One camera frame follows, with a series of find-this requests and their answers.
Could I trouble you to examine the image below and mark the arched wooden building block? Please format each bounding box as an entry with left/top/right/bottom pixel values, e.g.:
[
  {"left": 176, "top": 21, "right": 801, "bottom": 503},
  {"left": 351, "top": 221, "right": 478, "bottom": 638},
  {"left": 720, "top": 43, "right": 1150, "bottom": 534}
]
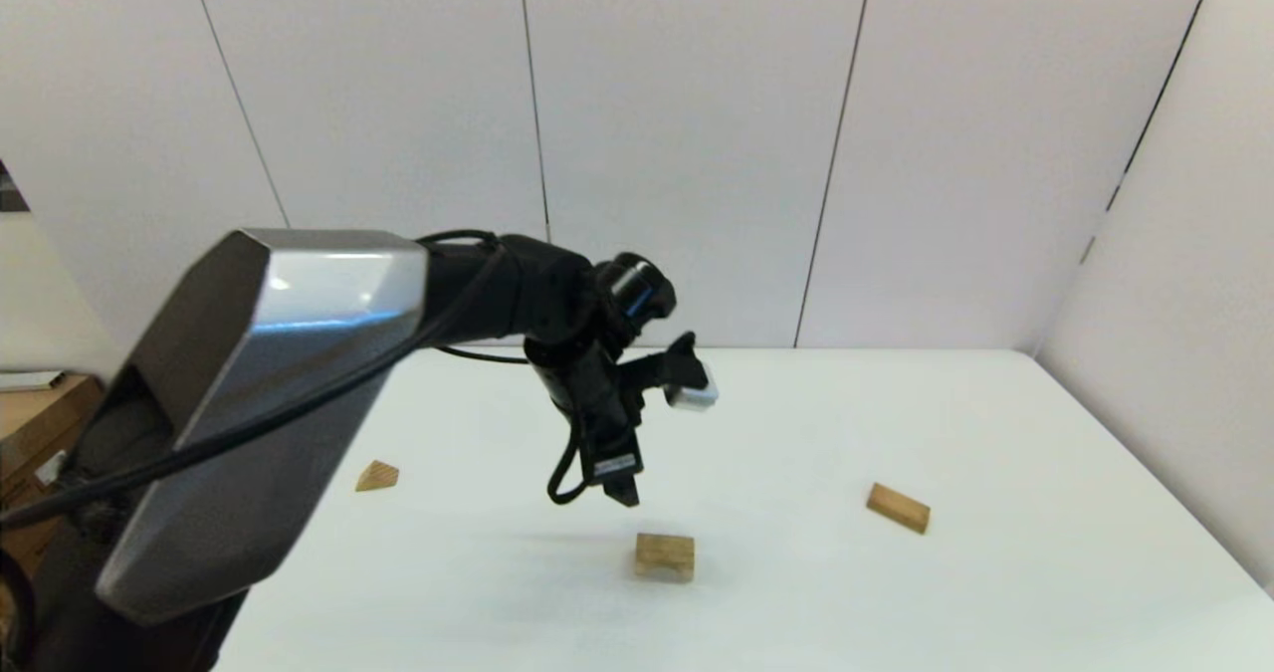
[{"left": 635, "top": 533, "right": 696, "bottom": 583}]

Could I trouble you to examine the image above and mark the rectangular wooden building block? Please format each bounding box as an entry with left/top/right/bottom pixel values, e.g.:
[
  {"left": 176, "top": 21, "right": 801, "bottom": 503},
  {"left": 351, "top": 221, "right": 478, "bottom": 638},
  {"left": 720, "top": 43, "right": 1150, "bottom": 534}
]
[{"left": 866, "top": 483, "right": 932, "bottom": 535}]

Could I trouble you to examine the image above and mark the plain brown cardboard box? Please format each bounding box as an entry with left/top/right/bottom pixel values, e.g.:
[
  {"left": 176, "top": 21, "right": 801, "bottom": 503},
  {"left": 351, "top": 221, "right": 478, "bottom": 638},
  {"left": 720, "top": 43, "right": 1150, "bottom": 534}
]
[{"left": 0, "top": 375, "right": 106, "bottom": 489}]

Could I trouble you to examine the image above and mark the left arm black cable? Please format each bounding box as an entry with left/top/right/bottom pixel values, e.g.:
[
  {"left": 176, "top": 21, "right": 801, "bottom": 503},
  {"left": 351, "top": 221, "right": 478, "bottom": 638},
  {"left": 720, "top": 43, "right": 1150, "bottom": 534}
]
[{"left": 0, "top": 231, "right": 603, "bottom": 534}]

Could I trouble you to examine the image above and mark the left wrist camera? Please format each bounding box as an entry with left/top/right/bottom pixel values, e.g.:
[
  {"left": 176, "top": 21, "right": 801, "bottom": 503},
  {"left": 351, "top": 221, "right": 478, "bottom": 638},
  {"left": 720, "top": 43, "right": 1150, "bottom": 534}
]
[{"left": 637, "top": 332, "right": 720, "bottom": 412}]

